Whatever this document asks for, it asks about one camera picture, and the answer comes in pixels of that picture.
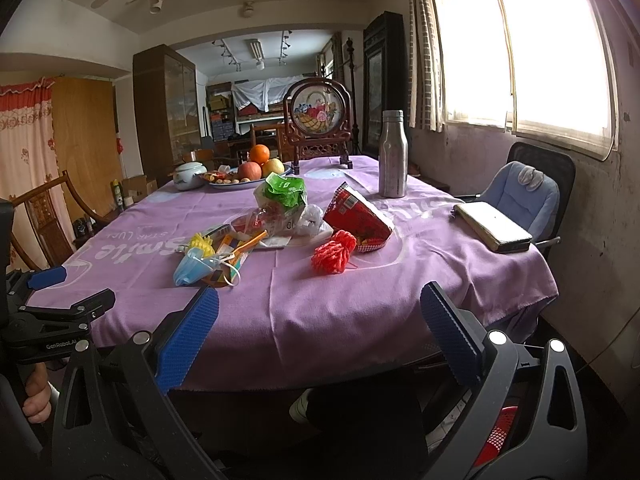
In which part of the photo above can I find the round embroidered table screen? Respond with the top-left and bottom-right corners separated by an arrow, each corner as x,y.
283,77 -> 352,174

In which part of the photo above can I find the tan notebook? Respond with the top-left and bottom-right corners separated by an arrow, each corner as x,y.
452,202 -> 533,254

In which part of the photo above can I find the red ribbon bow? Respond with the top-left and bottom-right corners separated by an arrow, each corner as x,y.
311,230 -> 357,274

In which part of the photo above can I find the wooden armchair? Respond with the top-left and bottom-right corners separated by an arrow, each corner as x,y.
9,170 -> 119,268

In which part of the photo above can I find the steel water bottle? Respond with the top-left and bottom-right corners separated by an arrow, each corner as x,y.
378,110 -> 408,198

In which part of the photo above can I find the red patterned curtain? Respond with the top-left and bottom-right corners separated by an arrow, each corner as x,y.
0,78 -> 73,267

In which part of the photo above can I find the white shoe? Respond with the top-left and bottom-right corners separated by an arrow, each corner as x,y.
288,389 -> 311,424

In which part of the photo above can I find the green white plastic bag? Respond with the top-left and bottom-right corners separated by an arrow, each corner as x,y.
254,174 -> 307,210

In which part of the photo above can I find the blue fruit plate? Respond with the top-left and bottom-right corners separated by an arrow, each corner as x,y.
201,177 -> 266,190

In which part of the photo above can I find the orange striped box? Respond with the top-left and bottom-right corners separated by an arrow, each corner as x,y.
204,230 -> 268,287

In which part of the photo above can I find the red mesh trash basket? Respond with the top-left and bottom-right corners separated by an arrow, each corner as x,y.
474,405 -> 518,467

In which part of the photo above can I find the purple tablecloth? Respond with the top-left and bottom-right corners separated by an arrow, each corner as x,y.
30,156 -> 558,391

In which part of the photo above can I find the orange fruit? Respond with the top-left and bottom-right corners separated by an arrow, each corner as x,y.
248,144 -> 270,166

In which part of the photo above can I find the yellow apple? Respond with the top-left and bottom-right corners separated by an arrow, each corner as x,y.
262,158 -> 285,178

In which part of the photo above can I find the white ceramic lidded jar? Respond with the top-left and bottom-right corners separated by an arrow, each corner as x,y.
172,162 -> 207,191

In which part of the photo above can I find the black office chair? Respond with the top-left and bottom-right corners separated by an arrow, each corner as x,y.
457,142 -> 576,258

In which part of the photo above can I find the checkered window curtain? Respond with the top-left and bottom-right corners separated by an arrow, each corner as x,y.
408,0 -> 445,132

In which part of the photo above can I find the dark wooden display cabinet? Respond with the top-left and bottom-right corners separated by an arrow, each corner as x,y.
362,11 -> 408,158

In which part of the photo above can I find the brown glass cabinet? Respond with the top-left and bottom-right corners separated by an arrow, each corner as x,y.
132,44 -> 202,186

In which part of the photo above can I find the blue chair cushion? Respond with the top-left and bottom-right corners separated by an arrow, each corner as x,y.
478,160 -> 561,242

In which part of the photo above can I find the red snack bag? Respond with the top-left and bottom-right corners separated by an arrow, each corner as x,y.
323,182 -> 394,252

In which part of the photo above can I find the person's left hand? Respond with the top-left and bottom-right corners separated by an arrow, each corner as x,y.
23,363 -> 52,424

